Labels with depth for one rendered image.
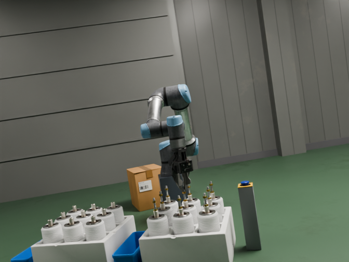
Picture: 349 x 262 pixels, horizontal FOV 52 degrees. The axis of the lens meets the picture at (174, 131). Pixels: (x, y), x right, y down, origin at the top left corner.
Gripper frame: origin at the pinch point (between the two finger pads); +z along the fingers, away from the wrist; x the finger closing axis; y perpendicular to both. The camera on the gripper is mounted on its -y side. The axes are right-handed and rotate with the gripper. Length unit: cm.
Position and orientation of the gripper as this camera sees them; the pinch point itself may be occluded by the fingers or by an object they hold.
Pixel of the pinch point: (183, 188)
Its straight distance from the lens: 176.8
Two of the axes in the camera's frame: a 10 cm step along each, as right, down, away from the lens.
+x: 9.0, -1.6, 4.1
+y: 4.2, -0.1, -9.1
